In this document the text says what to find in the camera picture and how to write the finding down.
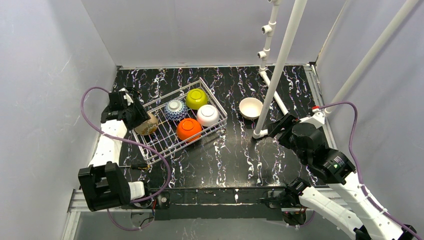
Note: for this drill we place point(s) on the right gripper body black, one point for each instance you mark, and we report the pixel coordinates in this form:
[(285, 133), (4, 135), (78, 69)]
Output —
[(279, 127)]

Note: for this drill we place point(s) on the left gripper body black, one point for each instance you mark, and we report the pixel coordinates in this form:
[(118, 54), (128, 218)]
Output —
[(133, 116)]

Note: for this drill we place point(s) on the cream bowl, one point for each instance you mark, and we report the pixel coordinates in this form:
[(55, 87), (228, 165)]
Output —
[(250, 108), (148, 127), (188, 129)]

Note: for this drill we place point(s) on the red patterned bowl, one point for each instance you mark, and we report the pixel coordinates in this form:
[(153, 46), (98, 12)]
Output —
[(175, 110)]

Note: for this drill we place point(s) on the yellow-green bowl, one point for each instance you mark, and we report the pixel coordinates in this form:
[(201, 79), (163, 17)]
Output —
[(196, 98)]

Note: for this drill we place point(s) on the white bowl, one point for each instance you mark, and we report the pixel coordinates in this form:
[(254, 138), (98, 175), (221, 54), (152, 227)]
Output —
[(207, 115)]

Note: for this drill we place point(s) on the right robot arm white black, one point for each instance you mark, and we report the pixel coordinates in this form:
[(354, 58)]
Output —
[(366, 219)]

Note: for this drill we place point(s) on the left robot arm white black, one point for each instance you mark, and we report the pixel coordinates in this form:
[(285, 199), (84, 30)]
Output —
[(102, 182)]

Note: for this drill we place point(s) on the yellow black screwdriver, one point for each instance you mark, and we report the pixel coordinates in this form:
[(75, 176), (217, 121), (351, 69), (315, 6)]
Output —
[(138, 166)]

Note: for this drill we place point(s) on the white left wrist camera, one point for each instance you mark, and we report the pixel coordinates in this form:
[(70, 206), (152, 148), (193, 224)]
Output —
[(127, 96)]

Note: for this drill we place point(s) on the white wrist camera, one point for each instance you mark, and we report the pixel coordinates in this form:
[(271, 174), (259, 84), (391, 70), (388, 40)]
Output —
[(318, 119), (127, 96)]

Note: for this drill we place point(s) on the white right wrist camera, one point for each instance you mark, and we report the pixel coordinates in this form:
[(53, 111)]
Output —
[(318, 119)]

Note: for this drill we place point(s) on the white wire dish rack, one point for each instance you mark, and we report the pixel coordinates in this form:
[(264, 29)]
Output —
[(165, 139)]

